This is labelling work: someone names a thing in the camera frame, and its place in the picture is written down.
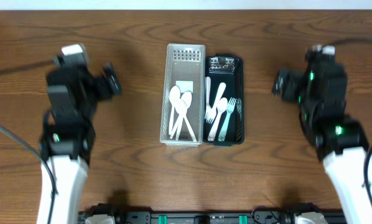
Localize pale green plastic fork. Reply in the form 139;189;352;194
218;98;236;141

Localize white plastic spoon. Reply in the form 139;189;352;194
173;98;197;142
208;98;228;141
170;91;192;139
168;85;180;135

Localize white plastic fork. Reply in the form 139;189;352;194
206;82;226;124
205;76;211;122

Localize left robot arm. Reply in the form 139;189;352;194
37;55;121;223

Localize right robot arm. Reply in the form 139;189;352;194
272;50;372;223

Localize black plastic basket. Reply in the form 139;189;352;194
203;54;244;146

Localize clear plastic basket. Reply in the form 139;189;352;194
160;44;205;146

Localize left black cable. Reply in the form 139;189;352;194
0;58;58;224

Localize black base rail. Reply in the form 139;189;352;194
75;203;346;224

